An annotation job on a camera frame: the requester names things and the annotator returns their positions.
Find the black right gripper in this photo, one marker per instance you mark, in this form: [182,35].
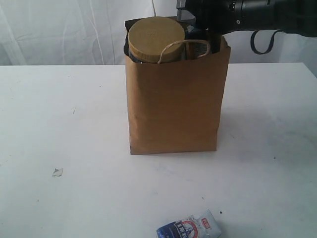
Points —
[218,16]

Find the black beige noodle package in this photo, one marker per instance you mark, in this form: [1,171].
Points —
[199,45]

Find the plastic nut jar yellow lid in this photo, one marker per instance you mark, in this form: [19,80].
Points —
[148,39]

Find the blue white salt packet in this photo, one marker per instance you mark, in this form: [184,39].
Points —
[194,226]

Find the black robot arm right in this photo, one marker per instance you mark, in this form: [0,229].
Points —
[289,16]

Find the brown paper bag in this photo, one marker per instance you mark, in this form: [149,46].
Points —
[175,107]

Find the small clear plastic scrap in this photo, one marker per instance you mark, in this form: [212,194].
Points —
[57,173]

